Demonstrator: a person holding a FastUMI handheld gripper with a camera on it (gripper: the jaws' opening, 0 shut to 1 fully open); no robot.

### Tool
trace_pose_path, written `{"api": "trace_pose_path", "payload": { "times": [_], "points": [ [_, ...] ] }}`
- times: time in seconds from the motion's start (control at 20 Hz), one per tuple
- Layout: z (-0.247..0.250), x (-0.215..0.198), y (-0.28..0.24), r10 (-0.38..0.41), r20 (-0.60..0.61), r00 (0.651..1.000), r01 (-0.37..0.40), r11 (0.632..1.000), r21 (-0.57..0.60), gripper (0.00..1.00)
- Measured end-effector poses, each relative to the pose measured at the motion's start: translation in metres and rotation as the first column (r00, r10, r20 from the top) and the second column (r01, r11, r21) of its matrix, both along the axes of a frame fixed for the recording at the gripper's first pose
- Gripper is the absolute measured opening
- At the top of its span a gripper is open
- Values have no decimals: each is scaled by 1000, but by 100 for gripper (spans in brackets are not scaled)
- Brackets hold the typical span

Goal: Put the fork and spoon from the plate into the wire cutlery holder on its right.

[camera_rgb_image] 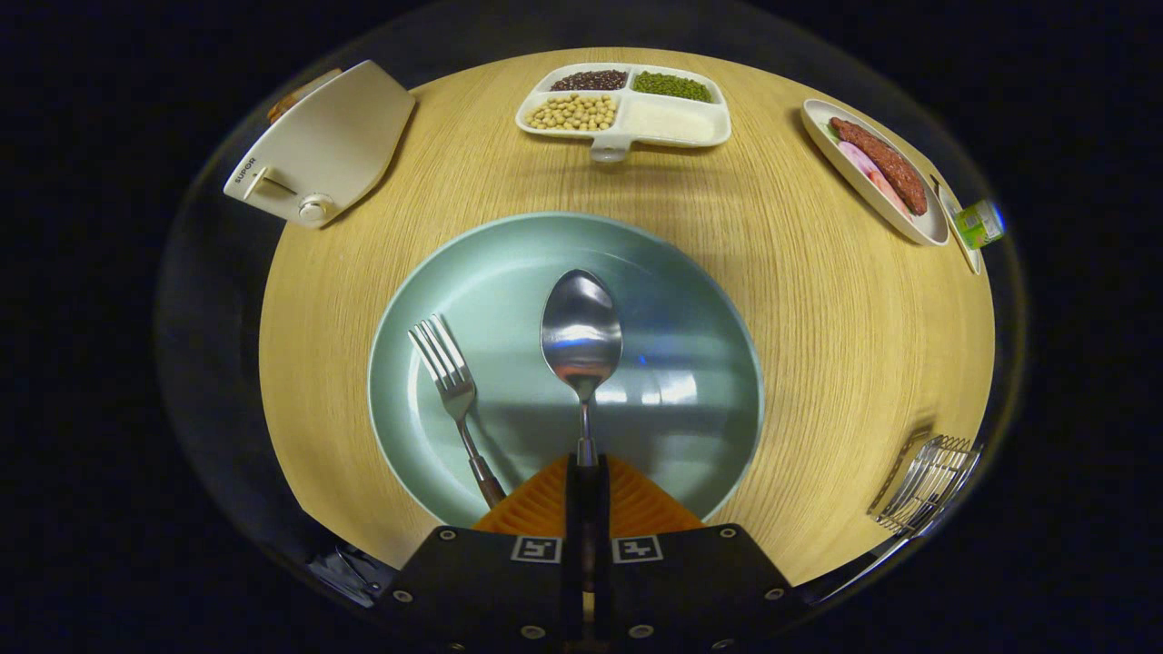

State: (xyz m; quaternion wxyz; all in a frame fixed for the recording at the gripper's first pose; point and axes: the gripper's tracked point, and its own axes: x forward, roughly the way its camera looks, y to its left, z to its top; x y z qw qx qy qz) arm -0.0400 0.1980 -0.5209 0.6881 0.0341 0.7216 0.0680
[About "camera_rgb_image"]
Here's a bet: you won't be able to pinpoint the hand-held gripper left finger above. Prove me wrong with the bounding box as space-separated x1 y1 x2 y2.
377 454 587 654

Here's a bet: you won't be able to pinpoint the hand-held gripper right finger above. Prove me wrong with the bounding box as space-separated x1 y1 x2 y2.
589 454 796 654

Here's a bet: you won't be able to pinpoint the metal spoon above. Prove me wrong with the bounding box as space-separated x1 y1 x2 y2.
540 268 625 596

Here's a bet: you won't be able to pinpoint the green round plate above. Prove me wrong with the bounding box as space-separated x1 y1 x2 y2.
367 212 765 530

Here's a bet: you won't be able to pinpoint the dark shiny object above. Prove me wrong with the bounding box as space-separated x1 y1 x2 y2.
307 543 398 609

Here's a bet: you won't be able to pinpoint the white divided tray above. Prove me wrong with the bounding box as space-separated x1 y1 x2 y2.
514 62 733 164

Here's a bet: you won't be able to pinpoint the pile of white rice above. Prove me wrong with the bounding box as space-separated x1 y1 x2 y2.
623 98 728 144

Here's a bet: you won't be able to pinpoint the pile of soybeans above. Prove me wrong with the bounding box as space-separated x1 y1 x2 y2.
525 92 620 133

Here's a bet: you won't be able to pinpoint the pile of green beans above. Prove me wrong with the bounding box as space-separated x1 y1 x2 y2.
632 71 714 104

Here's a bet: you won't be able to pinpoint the pile of dark red beans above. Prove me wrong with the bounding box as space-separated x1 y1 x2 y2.
549 69 630 93

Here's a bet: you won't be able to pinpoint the pink ham slices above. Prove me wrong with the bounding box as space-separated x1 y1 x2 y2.
836 139 912 222

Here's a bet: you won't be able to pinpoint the small white coaster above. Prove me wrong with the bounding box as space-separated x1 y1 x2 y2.
931 173 984 276

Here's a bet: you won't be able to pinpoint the white toaster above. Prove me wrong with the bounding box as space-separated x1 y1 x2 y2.
223 59 417 230

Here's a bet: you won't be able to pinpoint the brown steak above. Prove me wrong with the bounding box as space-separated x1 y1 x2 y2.
829 116 929 217

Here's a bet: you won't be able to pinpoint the white plate with meat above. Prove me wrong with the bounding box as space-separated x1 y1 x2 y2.
800 98 951 248

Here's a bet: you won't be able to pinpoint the metal fork brown handle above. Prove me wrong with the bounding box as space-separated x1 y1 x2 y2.
407 313 508 510

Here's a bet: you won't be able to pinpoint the metal wire rack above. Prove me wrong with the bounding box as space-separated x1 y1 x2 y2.
868 427 984 539

